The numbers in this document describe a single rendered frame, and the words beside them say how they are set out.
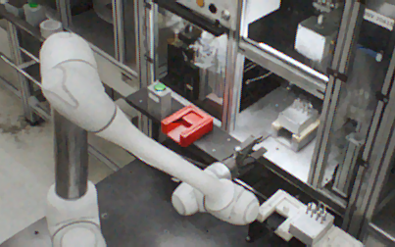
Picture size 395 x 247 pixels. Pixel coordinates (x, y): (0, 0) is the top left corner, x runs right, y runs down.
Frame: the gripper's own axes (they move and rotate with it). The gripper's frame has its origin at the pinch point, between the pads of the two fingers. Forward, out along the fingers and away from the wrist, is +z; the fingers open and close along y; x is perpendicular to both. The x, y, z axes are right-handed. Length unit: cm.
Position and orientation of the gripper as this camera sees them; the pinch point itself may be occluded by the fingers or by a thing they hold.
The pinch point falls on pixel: (261, 144)
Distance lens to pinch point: 203.3
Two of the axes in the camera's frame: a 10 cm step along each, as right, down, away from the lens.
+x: -7.7, -4.5, 4.5
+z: 6.3, -4.2, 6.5
